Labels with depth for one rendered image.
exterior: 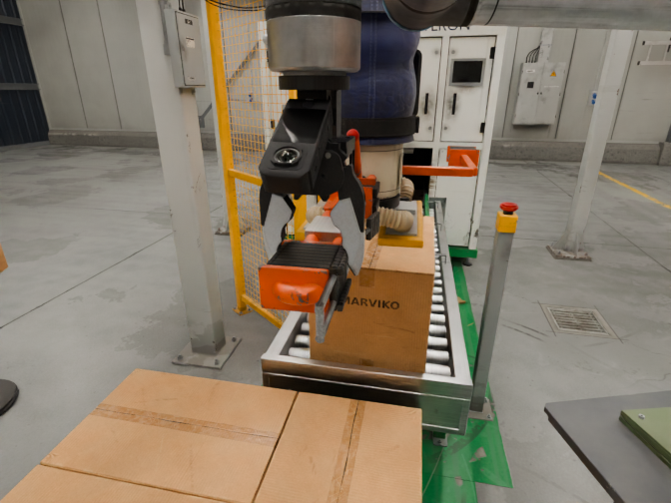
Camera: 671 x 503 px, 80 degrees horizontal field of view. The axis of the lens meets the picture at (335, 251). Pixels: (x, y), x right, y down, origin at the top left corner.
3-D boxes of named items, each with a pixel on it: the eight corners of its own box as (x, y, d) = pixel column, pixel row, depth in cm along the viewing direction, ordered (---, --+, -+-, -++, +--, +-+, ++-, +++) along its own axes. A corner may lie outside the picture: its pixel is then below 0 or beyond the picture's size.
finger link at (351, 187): (377, 224, 43) (347, 146, 41) (375, 229, 42) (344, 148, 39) (337, 237, 45) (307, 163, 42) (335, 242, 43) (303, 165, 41)
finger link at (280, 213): (288, 253, 52) (313, 190, 48) (273, 272, 46) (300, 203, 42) (266, 244, 52) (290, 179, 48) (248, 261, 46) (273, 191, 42)
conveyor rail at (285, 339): (357, 217, 357) (357, 196, 350) (363, 218, 356) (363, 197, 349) (267, 398, 147) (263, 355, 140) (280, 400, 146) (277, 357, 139)
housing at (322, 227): (314, 243, 62) (314, 215, 60) (357, 246, 61) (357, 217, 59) (303, 259, 56) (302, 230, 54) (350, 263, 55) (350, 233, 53)
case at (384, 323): (343, 288, 197) (343, 211, 182) (426, 297, 189) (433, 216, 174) (310, 364, 143) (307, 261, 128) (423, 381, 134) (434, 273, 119)
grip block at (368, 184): (332, 205, 83) (332, 176, 80) (379, 207, 81) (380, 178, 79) (324, 217, 75) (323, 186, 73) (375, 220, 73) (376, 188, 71)
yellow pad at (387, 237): (386, 205, 119) (387, 189, 117) (420, 207, 118) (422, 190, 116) (376, 246, 88) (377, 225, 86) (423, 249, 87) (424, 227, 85)
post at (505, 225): (467, 402, 201) (497, 211, 164) (481, 403, 200) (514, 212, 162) (468, 411, 195) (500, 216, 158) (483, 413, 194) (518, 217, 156)
